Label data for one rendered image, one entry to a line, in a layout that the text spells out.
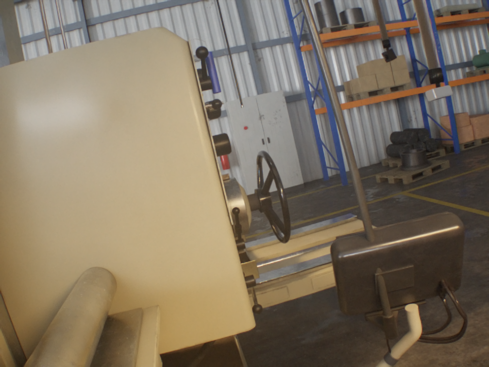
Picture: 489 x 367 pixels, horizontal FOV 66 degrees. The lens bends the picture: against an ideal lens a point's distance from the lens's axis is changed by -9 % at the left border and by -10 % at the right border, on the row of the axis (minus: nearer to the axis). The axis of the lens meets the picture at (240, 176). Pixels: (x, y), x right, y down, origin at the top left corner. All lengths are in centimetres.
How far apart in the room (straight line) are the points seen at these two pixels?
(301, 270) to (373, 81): 666
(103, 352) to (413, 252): 74
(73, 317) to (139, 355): 17
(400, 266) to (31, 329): 98
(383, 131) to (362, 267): 926
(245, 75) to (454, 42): 562
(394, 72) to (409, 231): 802
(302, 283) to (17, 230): 167
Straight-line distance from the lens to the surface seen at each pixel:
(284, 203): 147
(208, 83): 117
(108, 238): 109
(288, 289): 239
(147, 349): 92
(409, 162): 783
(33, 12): 991
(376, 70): 879
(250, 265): 210
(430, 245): 106
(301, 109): 944
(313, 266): 245
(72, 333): 77
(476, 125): 1024
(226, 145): 132
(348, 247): 101
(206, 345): 146
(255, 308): 134
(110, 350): 93
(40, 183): 111
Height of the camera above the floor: 162
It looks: 7 degrees down
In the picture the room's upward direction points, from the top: 13 degrees counter-clockwise
